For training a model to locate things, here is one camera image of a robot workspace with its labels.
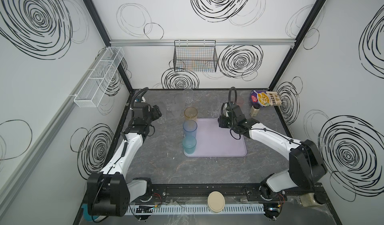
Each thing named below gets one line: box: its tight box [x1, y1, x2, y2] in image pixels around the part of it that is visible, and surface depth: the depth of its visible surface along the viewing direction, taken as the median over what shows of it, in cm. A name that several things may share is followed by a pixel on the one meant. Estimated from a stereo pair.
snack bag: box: [250, 90, 283, 107], surface depth 115 cm
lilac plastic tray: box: [183, 118, 247, 157], surface depth 91 cm
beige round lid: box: [207, 191, 226, 213], surface depth 67 cm
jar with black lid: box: [300, 192, 328, 208], surface depth 67 cm
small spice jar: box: [249, 103, 261, 117], surface depth 101 cm
